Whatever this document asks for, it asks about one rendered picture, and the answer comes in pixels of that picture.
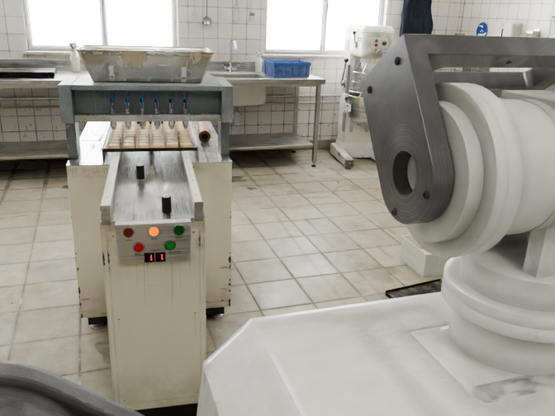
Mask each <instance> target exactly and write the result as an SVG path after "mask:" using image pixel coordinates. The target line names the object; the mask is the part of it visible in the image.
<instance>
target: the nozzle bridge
mask: <svg viewBox="0 0 555 416"><path fill-rule="evenodd" d="M58 91H59V108H60V116H61V123H62V124H65V127H66V136H67V145H68V154H69V159H71V158H78V156H79V155H80V153H81V148H80V138H79V128H78V123H79V122H105V121H218V150H219V152H220V154H221V156H229V155H230V122H233V86H232V85H231V84H230V83H229V82H228V81H227V80H225V79H224V78H223V77H203V79H202V82H201V83H94V82H93V81H92V79H91V76H90V75H80V76H79V75H69V76H68V77H66V78H65V79H64V80H63V81H62V82H61V83H60V84H58ZM113 91H114V96H113V99H114V103H115V113H116V114H115V115H111V112H110V102H111V100H110V99H111V96H112V92H113ZM128 91H130V93H129V98H128V99H129V103H130V114H129V115H126V112H125V102H126V98H127V93H128ZM143 91H145V94H144V104H145V114H144V115H141V114H140V99H141V98H142V94H143ZM158 91H159V99H158V103H159V114H158V115H155V114H154V99H155V98H157V95H158ZM173 91H174V93H173ZM187 91H188V97H187ZM172 93H173V114H172V115H169V111H168V104H169V99H170V98H172ZM186 97H187V114H186V115H184V114H183V99H184V98H186Z"/></svg>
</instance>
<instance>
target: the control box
mask: <svg viewBox="0 0 555 416"><path fill-rule="evenodd" d="M176 226H182V227H183V228H184V231H183V233H182V234H180V235H178V234H175V233H174V228H175V227H176ZM152 227H156V228H158V229H159V233H158V234H157V235H156V236H152V235H150V234H149V229H150V228H152ZM127 228H130V229H132V230H133V232H134V233H133V235H132V236H131V237H129V238H127V237H126V236H124V234H123V231H124V229H127ZM115 231H116V255H117V264H129V263H143V262H148V261H147V255H148V254H150V253H151V255H152V261H151V262H170V261H184V260H192V226H191V219H173V220H136V221H117V222H116V223H115ZM168 241H172V242H174V244H175V247H174V249H173V250H167V249H166V247H165V244H166V243H167V242H168ZM136 243H142V244H143V246H144V248H143V250H142V251H141V252H136V251H135V250H134V246H135V244H136ZM159 253H162V254H163V256H162V258H163V260H162V261H159V260H158V254H159Z"/></svg>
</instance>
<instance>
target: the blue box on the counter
mask: <svg viewBox="0 0 555 416"><path fill-rule="evenodd" d="M263 62H264V73H265V74H267V75H269V76H272V77H275V78H290V77H310V67H311V63H310V62H306V61H303V60H290V59H265V60H264V61H263Z"/></svg>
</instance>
